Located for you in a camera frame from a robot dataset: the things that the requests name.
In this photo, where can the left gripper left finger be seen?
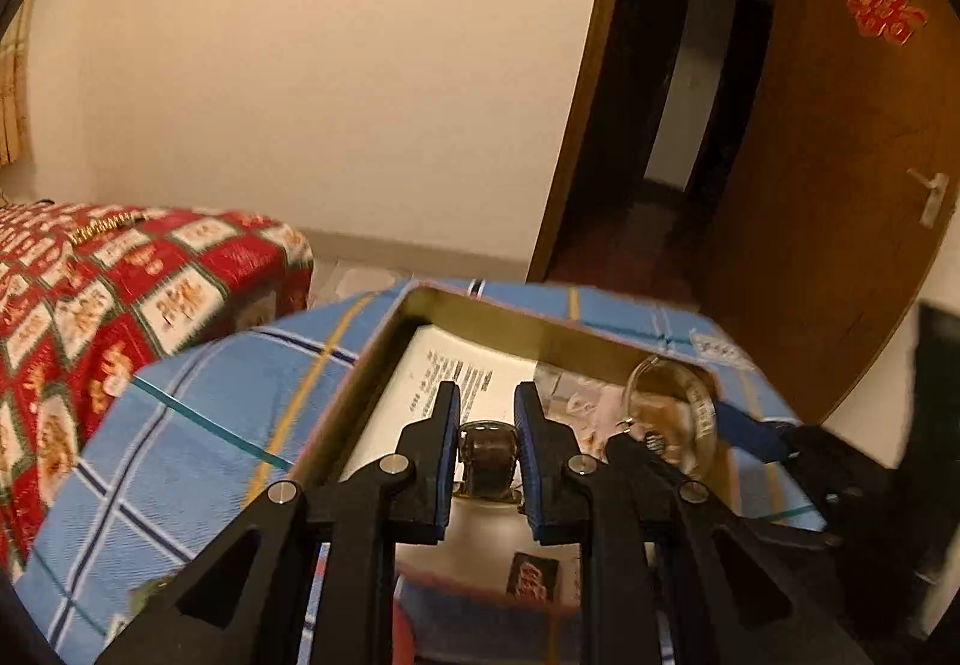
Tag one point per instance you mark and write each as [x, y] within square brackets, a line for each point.
[307, 567]

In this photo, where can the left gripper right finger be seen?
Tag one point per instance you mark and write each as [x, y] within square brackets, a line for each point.
[668, 572]

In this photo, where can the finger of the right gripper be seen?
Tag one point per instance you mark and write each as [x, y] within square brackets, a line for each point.
[765, 440]

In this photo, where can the blue checked tablecloth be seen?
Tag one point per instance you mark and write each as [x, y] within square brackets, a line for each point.
[192, 436]

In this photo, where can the pink metal tin box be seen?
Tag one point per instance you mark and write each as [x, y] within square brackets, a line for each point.
[589, 332]

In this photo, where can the printed paper leaflet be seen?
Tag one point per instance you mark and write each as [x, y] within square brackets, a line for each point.
[480, 379]

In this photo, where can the brown wooden door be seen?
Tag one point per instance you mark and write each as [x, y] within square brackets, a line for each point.
[816, 251]

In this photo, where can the red patterned bedspread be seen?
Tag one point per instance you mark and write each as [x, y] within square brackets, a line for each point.
[93, 293]

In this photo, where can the red double happiness decal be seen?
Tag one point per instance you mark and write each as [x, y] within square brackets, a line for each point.
[893, 20]

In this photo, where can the beige curtain right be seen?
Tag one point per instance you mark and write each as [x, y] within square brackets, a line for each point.
[14, 127]

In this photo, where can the silver door handle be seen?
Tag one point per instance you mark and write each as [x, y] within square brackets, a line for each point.
[936, 191]

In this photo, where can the wooden door frame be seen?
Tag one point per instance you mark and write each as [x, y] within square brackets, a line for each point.
[601, 17]

